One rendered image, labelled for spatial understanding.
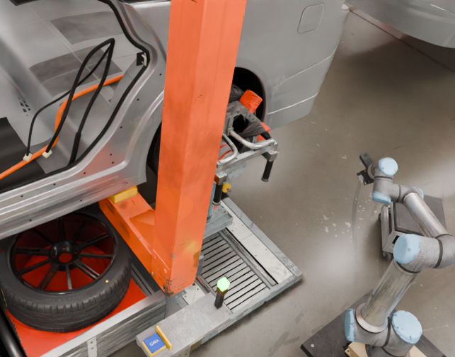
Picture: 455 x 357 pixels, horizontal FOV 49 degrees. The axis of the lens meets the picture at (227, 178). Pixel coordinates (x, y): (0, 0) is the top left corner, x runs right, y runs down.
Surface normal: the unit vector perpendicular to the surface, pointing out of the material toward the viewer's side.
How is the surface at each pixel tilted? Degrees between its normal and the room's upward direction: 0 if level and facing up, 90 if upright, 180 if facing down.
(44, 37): 6
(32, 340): 0
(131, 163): 90
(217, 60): 90
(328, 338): 0
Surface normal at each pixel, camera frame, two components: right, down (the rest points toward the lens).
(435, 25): -0.23, 0.79
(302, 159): 0.15, -0.71
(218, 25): 0.62, 0.61
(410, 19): -0.48, 0.73
